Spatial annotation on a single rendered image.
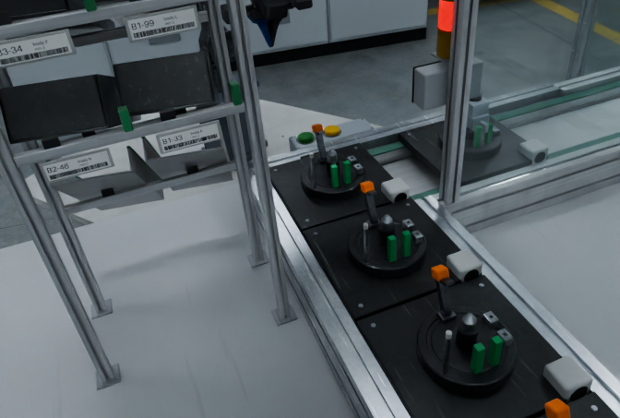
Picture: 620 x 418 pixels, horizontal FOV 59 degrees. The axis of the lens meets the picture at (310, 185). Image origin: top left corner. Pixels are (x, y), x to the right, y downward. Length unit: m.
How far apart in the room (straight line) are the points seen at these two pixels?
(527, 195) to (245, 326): 0.66
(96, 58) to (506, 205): 3.42
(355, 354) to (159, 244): 0.58
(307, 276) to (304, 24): 3.37
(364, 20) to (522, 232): 3.27
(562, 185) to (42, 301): 1.13
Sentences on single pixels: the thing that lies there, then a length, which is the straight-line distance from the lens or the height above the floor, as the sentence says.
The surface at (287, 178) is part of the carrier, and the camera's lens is 1.21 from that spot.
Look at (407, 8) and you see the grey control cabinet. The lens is 4.45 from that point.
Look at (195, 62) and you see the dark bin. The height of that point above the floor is 1.36.
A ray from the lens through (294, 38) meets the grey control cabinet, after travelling 4.25.
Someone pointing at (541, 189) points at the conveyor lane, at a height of 0.92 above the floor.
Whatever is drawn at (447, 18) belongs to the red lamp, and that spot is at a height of 1.33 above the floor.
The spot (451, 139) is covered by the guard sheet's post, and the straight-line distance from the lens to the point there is 1.06.
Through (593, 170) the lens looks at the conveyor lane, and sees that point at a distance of 1.37.
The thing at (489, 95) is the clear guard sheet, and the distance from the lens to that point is 1.08.
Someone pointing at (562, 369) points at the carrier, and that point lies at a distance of 0.86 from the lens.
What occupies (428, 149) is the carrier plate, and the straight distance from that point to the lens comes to 1.29.
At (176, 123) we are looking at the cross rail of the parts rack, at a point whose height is 1.31.
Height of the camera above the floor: 1.65
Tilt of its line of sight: 35 degrees down
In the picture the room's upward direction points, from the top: 5 degrees counter-clockwise
